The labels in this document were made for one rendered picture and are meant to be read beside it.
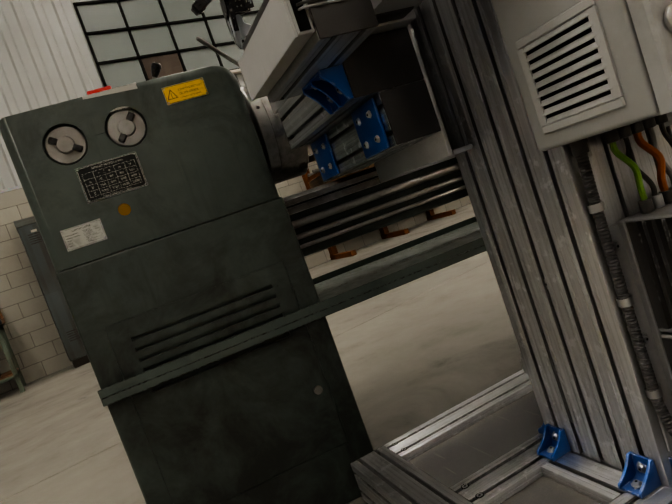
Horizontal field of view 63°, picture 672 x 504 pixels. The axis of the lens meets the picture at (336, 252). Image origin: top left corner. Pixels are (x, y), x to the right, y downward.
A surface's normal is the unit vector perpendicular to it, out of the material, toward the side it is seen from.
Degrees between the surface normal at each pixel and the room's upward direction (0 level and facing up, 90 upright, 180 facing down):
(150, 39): 90
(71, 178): 90
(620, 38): 90
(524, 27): 90
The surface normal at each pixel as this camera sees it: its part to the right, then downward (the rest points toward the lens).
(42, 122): 0.27, -0.02
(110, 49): 0.47, -0.10
